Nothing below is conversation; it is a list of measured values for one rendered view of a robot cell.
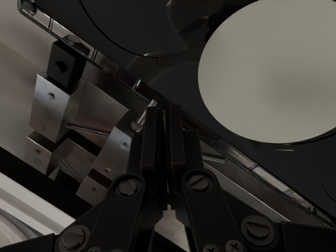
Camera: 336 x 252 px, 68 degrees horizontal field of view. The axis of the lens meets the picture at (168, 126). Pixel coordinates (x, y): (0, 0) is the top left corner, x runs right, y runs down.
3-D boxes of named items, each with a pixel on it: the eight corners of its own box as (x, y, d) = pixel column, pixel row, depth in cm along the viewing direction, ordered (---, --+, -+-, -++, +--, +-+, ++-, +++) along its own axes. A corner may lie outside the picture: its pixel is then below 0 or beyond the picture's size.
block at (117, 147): (128, 109, 24) (113, 127, 22) (157, 129, 24) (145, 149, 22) (103, 150, 30) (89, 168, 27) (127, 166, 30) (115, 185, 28)
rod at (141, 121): (153, 88, 21) (147, 96, 20) (167, 98, 21) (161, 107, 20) (133, 120, 24) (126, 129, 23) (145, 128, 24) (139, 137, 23)
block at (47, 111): (58, 60, 23) (35, 74, 21) (88, 81, 24) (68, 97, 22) (46, 111, 29) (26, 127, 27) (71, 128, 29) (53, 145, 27)
